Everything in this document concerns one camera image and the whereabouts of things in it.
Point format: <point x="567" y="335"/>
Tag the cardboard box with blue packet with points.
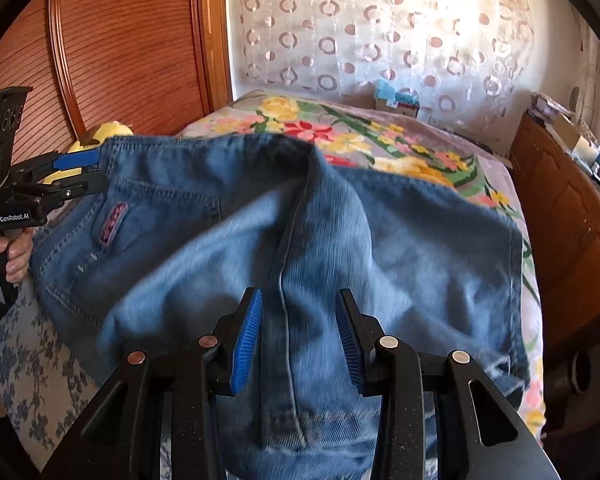
<point x="395" y="100"/>

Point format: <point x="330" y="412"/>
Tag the small open box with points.
<point x="565" y="132"/>

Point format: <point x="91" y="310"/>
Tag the yellow plush toy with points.
<point x="105" y="132"/>

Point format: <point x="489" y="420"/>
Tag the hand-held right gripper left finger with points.
<point x="245" y="342"/>

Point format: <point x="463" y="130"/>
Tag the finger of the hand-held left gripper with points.
<point x="75" y="161"/>
<point x="75" y="187"/>

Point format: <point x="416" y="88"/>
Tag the light blue denim pants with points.
<point x="405" y="240"/>

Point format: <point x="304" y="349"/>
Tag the sheer curtain with circles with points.
<point x="355" y="35"/>

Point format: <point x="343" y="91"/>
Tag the stack of papers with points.
<point x="547" y="105"/>

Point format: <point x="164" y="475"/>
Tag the person's left hand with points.
<point x="19" y="260"/>

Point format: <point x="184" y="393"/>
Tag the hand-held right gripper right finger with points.
<point x="349" y="347"/>

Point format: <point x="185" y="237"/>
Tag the white quilt with blue flowers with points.
<point x="35" y="375"/>

